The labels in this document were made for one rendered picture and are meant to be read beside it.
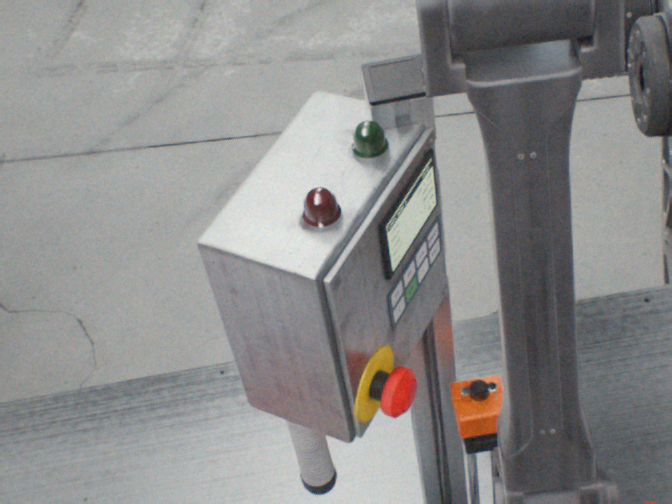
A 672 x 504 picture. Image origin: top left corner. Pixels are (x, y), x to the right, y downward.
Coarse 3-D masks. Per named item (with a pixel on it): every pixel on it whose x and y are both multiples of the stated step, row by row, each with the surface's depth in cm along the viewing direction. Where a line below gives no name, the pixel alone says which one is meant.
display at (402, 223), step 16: (432, 160) 79; (416, 176) 77; (432, 176) 80; (400, 192) 76; (416, 192) 78; (432, 192) 81; (400, 208) 76; (416, 208) 79; (432, 208) 82; (384, 224) 74; (400, 224) 77; (416, 224) 80; (384, 240) 75; (400, 240) 78; (384, 256) 76; (400, 256) 79
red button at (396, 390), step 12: (384, 372) 81; (396, 372) 80; (408, 372) 80; (372, 384) 81; (384, 384) 80; (396, 384) 79; (408, 384) 80; (372, 396) 81; (384, 396) 79; (396, 396) 79; (408, 396) 80; (384, 408) 80; (396, 408) 80; (408, 408) 81
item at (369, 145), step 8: (368, 120) 76; (360, 128) 75; (368, 128) 75; (376, 128) 75; (352, 136) 76; (360, 136) 75; (368, 136) 75; (376, 136) 75; (384, 136) 76; (352, 144) 77; (360, 144) 75; (368, 144) 75; (376, 144) 75; (384, 144) 76; (352, 152) 76; (360, 152) 76; (368, 152) 76; (376, 152) 76; (384, 152) 76; (360, 160) 76; (368, 160) 76; (376, 160) 76
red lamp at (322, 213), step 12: (312, 192) 72; (324, 192) 71; (312, 204) 71; (324, 204) 71; (336, 204) 72; (312, 216) 71; (324, 216) 71; (336, 216) 72; (312, 228) 72; (324, 228) 72
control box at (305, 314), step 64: (320, 128) 79; (384, 128) 78; (256, 192) 76; (384, 192) 75; (256, 256) 71; (320, 256) 71; (256, 320) 76; (320, 320) 72; (384, 320) 80; (256, 384) 83; (320, 384) 78
